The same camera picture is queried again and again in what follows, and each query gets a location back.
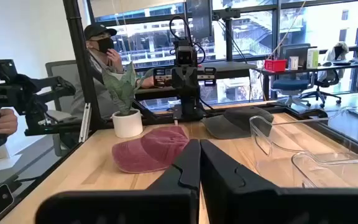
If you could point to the grey office chair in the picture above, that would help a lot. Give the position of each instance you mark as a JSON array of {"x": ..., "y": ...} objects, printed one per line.
[{"x": 61, "y": 74}]

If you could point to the maroon baseball cap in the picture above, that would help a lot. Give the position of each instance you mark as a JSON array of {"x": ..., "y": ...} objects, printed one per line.
[{"x": 148, "y": 149}]

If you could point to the black office chair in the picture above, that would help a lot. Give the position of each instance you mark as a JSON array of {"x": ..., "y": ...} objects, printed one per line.
[{"x": 328, "y": 81}]

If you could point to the blue office chair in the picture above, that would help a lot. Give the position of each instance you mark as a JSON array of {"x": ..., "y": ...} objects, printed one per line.
[{"x": 291, "y": 84}]

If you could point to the green and white box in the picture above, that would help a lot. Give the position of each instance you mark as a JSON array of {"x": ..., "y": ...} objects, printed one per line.
[{"x": 312, "y": 59}]

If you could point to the beige roller blind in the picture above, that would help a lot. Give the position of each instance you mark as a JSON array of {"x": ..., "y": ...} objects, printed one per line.
[{"x": 135, "y": 7}]

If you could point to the grey baseball cap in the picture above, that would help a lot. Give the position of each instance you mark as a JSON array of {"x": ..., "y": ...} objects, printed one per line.
[{"x": 228, "y": 124}]

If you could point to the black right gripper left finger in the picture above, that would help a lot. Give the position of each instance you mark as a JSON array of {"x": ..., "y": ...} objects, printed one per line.
[{"x": 120, "y": 208}]

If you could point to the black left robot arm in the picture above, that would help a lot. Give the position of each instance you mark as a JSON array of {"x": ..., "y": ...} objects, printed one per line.
[{"x": 188, "y": 105}]

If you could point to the beige jacket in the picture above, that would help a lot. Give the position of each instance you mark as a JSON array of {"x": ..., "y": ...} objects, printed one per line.
[{"x": 329, "y": 54}]

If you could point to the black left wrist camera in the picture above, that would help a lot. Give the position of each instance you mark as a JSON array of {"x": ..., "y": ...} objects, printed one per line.
[{"x": 185, "y": 57}]

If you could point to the red box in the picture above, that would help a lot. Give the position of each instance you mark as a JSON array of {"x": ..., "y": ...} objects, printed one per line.
[{"x": 275, "y": 66}]

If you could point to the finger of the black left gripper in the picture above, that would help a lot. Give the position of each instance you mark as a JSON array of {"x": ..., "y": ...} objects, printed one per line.
[
  {"x": 178, "y": 79},
  {"x": 191, "y": 79}
]

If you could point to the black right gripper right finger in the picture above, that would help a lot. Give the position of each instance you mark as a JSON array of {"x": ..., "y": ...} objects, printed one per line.
[{"x": 275, "y": 208}]

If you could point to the snake plant in white pot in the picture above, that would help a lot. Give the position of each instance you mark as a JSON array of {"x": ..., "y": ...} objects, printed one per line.
[{"x": 126, "y": 124}]

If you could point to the silver frame bracket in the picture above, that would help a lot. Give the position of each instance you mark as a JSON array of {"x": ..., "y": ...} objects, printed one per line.
[{"x": 85, "y": 124}]

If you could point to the clear plastic bin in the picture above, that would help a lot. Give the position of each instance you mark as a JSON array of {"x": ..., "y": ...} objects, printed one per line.
[
  {"x": 309, "y": 174},
  {"x": 259, "y": 137}
]

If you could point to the person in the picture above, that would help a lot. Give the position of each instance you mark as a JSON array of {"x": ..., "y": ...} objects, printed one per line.
[{"x": 104, "y": 46}]

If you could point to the black monitor on stand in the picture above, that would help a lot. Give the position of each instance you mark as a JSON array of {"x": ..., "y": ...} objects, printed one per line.
[{"x": 200, "y": 18}]

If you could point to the person's hand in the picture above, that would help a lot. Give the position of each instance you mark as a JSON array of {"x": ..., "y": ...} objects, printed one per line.
[{"x": 2, "y": 123}]

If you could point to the black camera gantry frame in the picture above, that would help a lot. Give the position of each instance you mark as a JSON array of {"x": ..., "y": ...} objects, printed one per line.
[{"x": 79, "y": 56}]

